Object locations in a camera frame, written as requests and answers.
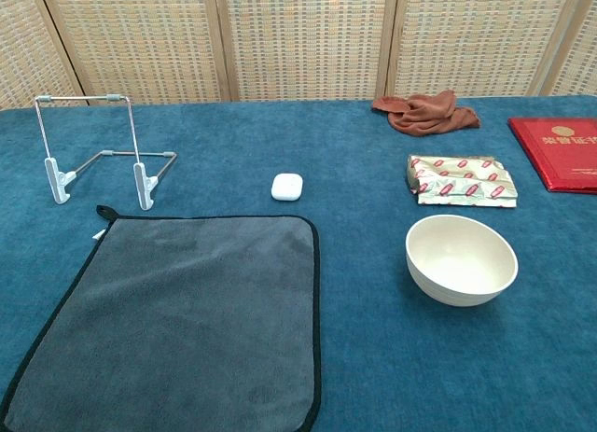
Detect grey and blue cloth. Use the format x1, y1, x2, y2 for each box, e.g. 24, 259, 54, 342
0, 204, 323, 432

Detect white earbud case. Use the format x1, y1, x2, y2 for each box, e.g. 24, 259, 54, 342
271, 173, 304, 202

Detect blue carpet table cover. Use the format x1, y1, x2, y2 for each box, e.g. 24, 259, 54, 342
0, 94, 597, 432

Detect crumpled brown cloth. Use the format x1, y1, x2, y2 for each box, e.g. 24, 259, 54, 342
371, 90, 481, 138

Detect silver packet with red print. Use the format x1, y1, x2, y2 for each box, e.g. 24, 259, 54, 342
406, 154, 519, 209

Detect woven bamboo folding screen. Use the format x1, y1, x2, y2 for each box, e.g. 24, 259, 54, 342
0, 0, 597, 111

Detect cream white bowl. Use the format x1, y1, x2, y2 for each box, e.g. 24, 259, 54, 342
404, 214, 520, 308

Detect red certificate book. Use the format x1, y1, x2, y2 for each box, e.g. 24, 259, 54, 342
507, 117, 597, 194

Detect metal wire rack white clips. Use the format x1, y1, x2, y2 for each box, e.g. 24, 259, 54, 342
35, 93, 178, 212

